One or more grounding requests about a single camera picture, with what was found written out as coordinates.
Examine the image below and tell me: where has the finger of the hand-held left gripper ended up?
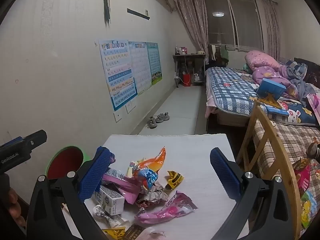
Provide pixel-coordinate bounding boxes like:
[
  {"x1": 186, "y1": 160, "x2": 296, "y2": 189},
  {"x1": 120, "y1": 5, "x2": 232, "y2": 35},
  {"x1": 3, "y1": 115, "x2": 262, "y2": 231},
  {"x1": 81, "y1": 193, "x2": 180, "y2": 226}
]
[{"x1": 0, "y1": 136, "x2": 24, "y2": 148}]

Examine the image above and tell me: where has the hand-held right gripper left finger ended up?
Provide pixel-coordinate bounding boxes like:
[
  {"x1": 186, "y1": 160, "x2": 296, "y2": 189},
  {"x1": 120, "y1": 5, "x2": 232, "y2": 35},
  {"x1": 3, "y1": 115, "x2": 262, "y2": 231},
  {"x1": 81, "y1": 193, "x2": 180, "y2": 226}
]
[{"x1": 26, "y1": 146, "x2": 112, "y2": 240}]

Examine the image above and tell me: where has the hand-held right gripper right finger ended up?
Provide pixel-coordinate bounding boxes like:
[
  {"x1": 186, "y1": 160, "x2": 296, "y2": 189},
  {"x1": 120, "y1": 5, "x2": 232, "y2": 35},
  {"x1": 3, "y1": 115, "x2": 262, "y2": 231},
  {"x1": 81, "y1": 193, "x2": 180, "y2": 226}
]
[{"x1": 210, "y1": 147, "x2": 300, "y2": 240}]

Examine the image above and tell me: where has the purple spotted wrapper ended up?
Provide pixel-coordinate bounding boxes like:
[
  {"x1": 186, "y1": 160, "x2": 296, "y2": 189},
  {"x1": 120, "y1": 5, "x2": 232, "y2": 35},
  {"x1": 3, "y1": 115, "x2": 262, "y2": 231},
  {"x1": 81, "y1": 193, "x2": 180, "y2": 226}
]
[{"x1": 107, "y1": 149, "x2": 117, "y2": 165}]

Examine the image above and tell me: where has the white milk carton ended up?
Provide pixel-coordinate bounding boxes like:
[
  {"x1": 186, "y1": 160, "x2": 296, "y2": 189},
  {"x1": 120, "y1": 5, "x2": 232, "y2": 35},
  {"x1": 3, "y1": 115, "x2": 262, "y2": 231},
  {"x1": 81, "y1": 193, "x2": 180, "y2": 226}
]
[{"x1": 91, "y1": 186, "x2": 125, "y2": 215}]

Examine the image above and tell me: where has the magenta wrapper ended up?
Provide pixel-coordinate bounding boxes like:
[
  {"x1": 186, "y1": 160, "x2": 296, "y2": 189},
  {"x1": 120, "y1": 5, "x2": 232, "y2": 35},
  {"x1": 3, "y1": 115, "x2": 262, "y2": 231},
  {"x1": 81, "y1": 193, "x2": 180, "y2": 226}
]
[{"x1": 101, "y1": 174, "x2": 144, "y2": 204}]

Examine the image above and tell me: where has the green rimmed red trash bin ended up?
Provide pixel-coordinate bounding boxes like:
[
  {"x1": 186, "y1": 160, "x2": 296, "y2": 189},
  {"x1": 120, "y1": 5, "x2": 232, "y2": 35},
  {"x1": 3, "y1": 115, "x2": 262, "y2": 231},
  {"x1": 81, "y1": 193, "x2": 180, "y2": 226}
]
[{"x1": 46, "y1": 146, "x2": 91, "y2": 180}]

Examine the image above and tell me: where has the silver foil wrapper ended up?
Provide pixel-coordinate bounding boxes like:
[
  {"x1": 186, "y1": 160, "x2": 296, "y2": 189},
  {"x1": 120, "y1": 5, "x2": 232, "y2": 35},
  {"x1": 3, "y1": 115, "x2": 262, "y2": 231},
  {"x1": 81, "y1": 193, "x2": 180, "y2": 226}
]
[{"x1": 92, "y1": 204, "x2": 130, "y2": 228}]

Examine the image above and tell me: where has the yellow black wrapper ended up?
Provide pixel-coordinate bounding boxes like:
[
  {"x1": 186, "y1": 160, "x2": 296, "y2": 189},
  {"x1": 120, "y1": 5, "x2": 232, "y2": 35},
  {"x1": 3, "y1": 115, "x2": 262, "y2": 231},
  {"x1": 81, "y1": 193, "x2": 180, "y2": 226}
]
[{"x1": 164, "y1": 170, "x2": 185, "y2": 190}]

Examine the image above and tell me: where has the orange blue snack wrapper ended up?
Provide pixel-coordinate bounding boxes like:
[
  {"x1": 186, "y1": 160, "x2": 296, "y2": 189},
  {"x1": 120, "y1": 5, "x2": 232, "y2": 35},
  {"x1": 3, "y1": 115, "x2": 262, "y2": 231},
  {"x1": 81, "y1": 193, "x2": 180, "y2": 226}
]
[{"x1": 132, "y1": 146, "x2": 167, "y2": 190}]

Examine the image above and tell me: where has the grey wrapper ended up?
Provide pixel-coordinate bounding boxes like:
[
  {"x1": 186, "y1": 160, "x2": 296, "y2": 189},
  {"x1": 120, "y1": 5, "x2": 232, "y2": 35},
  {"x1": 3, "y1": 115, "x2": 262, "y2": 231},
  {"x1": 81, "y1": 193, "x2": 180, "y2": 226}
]
[{"x1": 137, "y1": 182, "x2": 168, "y2": 203}]

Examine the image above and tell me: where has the yellow snack wrapper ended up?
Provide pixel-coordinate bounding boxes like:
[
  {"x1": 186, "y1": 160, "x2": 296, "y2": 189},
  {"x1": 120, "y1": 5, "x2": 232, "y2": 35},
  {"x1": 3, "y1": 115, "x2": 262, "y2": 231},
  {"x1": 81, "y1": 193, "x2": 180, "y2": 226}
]
[{"x1": 101, "y1": 226, "x2": 126, "y2": 240}]

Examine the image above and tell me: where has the pink snack wrapper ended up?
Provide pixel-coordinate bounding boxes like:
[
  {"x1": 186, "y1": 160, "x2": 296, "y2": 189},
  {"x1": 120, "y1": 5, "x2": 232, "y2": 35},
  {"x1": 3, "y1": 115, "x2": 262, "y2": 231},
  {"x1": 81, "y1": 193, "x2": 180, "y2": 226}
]
[{"x1": 135, "y1": 190, "x2": 198, "y2": 225}]

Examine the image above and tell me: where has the dark brown wrapper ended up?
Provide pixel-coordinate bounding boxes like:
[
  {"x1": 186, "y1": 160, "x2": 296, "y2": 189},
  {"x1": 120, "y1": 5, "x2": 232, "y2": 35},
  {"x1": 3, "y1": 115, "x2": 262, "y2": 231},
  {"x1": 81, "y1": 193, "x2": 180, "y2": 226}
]
[{"x1": 123, "y1": 224, "x2": 143, "y2": 240}]

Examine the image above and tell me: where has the pale pink wrapper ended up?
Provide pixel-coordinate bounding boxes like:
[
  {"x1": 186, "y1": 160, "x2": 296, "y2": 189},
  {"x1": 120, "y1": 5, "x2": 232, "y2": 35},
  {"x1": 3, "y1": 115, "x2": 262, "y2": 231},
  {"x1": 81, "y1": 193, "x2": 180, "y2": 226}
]
[{"x1": 141, "y1": 227, "x2": 167, "y2": 240}]

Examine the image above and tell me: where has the person's left hand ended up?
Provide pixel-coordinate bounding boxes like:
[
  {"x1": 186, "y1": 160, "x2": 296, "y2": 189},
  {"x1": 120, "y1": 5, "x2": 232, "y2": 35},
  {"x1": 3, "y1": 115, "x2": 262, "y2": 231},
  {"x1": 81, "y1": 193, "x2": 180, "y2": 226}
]
[{"x1": 5, "y1": 188, "x2": 26, "y2": 227}]

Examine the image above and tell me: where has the wooden chair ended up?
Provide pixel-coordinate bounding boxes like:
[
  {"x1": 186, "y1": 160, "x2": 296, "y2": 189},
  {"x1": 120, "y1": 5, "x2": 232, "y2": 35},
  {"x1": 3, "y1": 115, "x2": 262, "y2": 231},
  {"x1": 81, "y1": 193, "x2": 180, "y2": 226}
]
[{"x1": 236, "y1": 99, "x2": 303, "y2": 240}]

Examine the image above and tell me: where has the brown plaid bed sheet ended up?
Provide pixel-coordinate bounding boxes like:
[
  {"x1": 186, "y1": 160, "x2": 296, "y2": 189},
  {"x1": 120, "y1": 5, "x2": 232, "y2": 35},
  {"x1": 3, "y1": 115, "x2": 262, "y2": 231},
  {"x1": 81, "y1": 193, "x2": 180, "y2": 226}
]
[{"x1": 252, "y1": 119, "x2": 320, "y2": 188}]

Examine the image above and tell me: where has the red snack packet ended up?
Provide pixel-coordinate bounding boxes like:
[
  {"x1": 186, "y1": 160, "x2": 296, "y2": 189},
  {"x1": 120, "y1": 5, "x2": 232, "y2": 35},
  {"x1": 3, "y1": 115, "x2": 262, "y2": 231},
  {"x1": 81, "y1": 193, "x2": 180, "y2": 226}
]
[{"x1": 292, "y1": 158, "x2": 313, "y2": 198}]

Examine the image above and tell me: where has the yellow blue picture book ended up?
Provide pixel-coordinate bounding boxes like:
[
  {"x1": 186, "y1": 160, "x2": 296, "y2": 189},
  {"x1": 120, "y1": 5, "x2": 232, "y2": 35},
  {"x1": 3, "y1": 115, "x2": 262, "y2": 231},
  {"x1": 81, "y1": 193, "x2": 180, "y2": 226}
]
[{"x1": 252, "y1": 94, "x2": 290, "y2": 123}]

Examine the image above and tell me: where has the yellow green snack packet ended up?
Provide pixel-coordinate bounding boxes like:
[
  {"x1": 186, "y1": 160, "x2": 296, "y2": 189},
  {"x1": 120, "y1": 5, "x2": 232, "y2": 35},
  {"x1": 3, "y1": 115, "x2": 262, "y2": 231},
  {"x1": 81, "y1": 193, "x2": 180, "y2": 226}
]
[{"x1": 299, "y1": 189, "x2": 318, "y2": 231}]

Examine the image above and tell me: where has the cartoon printed blanket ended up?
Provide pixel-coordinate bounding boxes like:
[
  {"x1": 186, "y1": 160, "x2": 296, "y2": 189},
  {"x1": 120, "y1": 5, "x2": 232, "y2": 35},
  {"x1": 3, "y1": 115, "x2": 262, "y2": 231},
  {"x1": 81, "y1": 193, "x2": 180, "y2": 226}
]
[{"x1": 275, "y1": 97, "x2": 320, "y2": 127}]

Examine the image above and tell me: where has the blue box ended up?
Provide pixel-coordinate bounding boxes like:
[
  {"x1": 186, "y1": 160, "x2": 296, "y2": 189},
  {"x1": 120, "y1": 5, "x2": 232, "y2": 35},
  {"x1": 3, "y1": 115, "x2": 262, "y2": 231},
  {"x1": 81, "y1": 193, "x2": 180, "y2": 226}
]
[{"x1": 256, "y1": 78, "x2": 287, "y2": 101}]

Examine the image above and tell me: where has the light blue chart poster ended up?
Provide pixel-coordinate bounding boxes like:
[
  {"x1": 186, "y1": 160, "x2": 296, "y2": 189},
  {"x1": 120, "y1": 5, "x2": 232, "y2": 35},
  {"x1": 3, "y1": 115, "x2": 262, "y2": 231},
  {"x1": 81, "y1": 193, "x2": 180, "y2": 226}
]
[{"x1": 128, "y1": 41, "x2": 153, "y2": 95}]

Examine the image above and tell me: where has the pink quilt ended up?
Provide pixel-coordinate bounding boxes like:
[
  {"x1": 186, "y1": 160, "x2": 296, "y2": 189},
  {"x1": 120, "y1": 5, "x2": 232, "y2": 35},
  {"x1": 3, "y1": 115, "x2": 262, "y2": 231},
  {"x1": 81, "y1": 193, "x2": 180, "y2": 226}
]
[{"x1": 244, "y1": 50, "x2": 302, "y2": 96}]

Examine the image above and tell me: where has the chair with green cloth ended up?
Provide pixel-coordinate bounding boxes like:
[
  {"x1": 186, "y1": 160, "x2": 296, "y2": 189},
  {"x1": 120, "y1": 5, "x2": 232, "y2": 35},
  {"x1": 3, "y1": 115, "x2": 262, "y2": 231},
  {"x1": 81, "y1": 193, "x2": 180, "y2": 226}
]
[{"x1": 208, "y1": 44, "x2": 230, "y2": 68}]

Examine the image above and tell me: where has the grey blue cloth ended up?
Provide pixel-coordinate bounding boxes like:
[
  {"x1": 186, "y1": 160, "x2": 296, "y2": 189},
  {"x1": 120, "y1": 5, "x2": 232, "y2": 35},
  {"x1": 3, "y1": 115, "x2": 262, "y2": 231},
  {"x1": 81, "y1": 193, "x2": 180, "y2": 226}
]
[{"x1": 284, "y1": 62, "x2": 316, "y2": 98}]

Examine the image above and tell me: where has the green chart poster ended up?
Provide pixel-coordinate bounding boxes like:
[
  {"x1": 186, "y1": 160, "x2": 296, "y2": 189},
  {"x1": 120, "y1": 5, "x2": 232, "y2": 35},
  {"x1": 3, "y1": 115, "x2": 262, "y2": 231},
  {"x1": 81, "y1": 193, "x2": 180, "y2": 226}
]
[{"x1": 146, "y1": 42, "x2": 163, "y2": 86}]

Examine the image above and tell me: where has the dark desk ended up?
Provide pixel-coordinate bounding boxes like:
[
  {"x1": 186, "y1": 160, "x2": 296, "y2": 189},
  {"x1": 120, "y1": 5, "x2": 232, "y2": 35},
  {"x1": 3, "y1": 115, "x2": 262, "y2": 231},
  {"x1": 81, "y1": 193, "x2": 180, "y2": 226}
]
[{"x1": 172, "y1": 53, "x2": 207, "y2": 87}]

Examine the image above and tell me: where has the pink patterned curtain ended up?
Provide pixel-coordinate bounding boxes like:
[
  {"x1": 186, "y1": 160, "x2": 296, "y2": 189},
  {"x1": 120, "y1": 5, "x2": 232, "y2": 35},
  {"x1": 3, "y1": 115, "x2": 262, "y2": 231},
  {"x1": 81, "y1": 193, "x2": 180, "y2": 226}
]
[
  {"x1": 261, "y1": 0, "x2": 281, "y2": 62},
  {"x1": 173, "y1": 0, "x2": 209, "y2": 55}
]

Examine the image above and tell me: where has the window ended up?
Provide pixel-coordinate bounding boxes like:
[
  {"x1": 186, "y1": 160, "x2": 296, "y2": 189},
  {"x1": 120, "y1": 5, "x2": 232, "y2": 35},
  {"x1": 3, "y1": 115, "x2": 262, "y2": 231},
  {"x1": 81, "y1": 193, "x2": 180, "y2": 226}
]
[{"x1": 203, "y1": 0, "x2": 265, "y2": 52}]

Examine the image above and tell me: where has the large blue wall poster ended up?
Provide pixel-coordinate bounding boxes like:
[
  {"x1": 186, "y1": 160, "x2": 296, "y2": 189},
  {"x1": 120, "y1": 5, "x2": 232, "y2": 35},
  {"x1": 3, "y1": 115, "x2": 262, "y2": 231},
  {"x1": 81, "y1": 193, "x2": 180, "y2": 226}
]
[{"x1": 95, "y1": 39, "x2": 138, "y2": 112}]

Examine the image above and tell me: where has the black wall strip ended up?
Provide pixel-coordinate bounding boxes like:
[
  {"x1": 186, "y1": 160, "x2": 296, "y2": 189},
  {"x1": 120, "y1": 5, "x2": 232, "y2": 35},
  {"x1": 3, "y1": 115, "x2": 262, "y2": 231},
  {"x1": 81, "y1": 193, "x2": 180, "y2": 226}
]
[{"x1": 127, "y1": 8, "x2": 151, "y2": 21}]

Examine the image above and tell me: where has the dark hanging strap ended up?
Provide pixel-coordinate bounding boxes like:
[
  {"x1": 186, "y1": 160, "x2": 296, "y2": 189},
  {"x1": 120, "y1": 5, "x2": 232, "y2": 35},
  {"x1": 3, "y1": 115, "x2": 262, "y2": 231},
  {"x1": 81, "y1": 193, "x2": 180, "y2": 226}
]
[{"x1": 103, "y1": 0, "x2": 111, "y2": 26}]

